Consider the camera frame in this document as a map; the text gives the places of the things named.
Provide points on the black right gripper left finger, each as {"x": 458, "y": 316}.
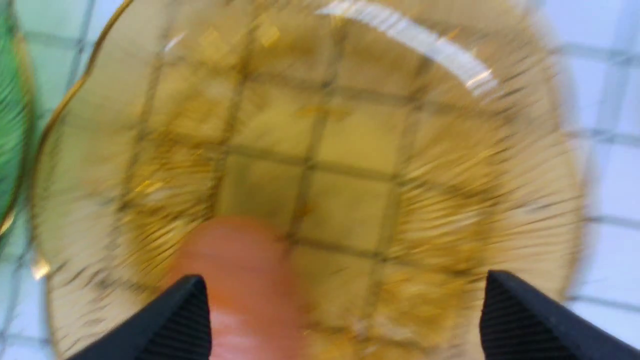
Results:
{"x": 176, "y": 325}

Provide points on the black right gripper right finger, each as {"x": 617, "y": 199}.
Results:
{"x": 519, "y": 322}

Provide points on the orange potato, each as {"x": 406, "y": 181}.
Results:
{"x": 255, "y": 309}

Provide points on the amber glass leaf plate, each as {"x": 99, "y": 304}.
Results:
{"x": 403, "y": 147}

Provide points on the green glass leaf plate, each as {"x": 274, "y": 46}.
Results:
{"x": 17, "y": 112}

